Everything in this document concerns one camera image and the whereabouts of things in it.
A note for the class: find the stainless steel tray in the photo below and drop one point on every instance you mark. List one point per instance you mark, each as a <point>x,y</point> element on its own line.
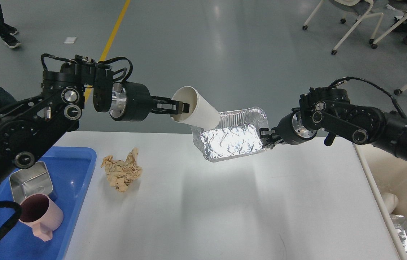
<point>34,180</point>

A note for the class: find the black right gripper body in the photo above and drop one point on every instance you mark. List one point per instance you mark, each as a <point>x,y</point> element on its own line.
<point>291,130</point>

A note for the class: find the beige plastic bin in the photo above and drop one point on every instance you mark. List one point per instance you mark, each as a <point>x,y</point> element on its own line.
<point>385,173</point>

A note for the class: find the white paper cup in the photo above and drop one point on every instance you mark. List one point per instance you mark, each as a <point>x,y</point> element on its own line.
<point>201,113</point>

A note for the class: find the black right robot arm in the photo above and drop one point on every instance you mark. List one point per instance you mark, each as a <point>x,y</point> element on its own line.
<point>329,109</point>

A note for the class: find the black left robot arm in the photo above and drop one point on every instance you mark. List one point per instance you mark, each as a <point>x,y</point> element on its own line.
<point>28,128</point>

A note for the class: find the pink mug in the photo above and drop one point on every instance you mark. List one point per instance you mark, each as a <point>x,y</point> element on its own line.
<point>42,215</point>

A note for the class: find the crumpled brown paper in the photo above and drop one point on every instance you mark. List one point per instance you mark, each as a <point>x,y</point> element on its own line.
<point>121,173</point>

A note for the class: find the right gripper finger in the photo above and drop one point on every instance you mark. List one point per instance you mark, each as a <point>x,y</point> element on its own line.
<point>270,138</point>

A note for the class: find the aluminium foil tray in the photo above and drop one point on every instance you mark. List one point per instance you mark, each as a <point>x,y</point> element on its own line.
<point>236,135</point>

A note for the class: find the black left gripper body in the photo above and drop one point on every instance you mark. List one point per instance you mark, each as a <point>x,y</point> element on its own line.
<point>130,102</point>

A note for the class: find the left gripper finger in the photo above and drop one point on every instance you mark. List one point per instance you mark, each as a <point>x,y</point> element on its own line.
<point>164,105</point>

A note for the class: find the blue plastic tray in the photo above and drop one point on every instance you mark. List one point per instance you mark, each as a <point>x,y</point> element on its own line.
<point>71,170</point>

